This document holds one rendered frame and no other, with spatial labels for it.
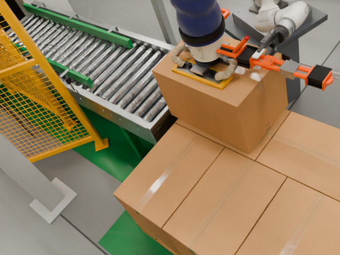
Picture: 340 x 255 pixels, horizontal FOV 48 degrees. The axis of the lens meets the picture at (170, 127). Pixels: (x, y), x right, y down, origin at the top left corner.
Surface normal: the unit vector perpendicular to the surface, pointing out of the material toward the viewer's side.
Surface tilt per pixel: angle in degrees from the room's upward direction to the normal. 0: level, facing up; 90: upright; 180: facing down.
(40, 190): 90
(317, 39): 0
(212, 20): 76
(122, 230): 0
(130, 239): 0
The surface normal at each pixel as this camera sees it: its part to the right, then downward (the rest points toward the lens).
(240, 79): -0.29, -0.61
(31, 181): 0.74, 0.37
